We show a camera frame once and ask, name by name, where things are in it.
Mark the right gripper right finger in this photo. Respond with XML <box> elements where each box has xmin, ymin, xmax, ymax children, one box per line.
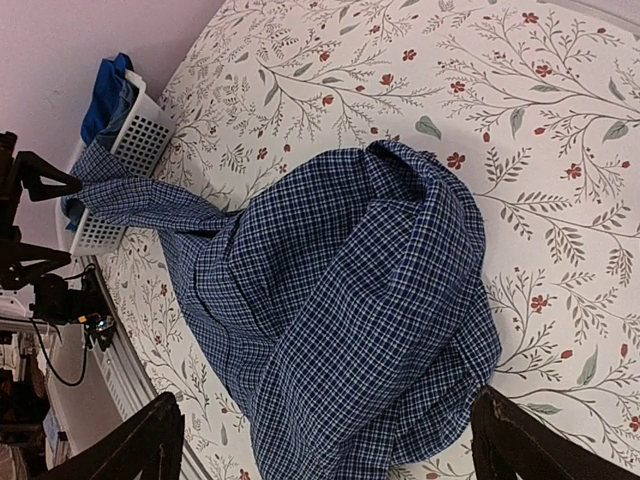
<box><xmin>471</xmin><ymin>386</ymin><xmax>635</xmax><ymax>480</ymax></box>

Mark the bright blue garment in basket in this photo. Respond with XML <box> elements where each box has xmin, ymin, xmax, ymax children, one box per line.
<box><xmin>81</xmin><ymin>53</ymin><xmax>133</xmax><ymax>145</ymax></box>

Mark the dark blue checkered shirt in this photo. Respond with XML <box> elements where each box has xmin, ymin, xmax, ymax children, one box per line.
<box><xmin>72</xmin><ymin>141</ymin><xmax>501</xmax><ymax>479</ymax></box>

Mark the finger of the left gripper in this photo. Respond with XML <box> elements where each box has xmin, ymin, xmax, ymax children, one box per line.
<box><xmin>9</xmin><ymin>151</ymin><xmax>82</xmax><ymax>202</ymax></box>
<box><xmin>1</xmin><ymin>239</ymin><xmax>71</xmax><ymax>291</ymax></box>

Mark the front aluminium rail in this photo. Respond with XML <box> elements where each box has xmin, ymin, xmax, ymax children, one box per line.
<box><xmin>95</xmin><ymin>269</ymin><xmax>209</xmax><ymax>431</ymax></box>

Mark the slate blue garment in basket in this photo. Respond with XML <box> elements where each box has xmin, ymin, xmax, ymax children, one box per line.
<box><xmin>95</xmin><ymin>80</ymin><xmax>138</xmax><ymax>151</ymax></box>

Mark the white plastic laundry basket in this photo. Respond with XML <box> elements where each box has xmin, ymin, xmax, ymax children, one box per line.
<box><xmin>55</xmin><ymin>70</ymin><xmax>175</xmax><ymax>257</ymax></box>

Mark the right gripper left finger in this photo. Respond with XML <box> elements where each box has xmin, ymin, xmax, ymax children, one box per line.
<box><xmin>39</xmin><ymin>392</ymin><xmax>185</xmax><ymax>480</ymax></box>

